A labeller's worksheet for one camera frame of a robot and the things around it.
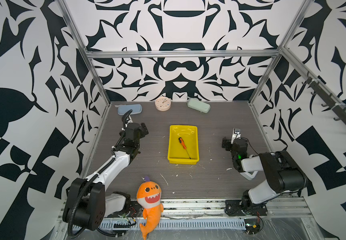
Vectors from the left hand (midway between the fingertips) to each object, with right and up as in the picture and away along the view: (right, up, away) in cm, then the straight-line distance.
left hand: (135, 123), depth 85 cm
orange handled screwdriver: (+27, -12, +11) cm, 31 cm away
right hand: (+59, -8, +9) cm, 61 cm away
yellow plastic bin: (+23, -19, +8) cm, 31 cm away
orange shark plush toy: (+10, -33, -15) cm, 38 cm away
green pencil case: (+38, +14, +31) cm, 52 cm away
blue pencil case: (-17, +9, +30) cm, 36 cm away
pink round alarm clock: (+13, +14, +31) cm, 36 cm away
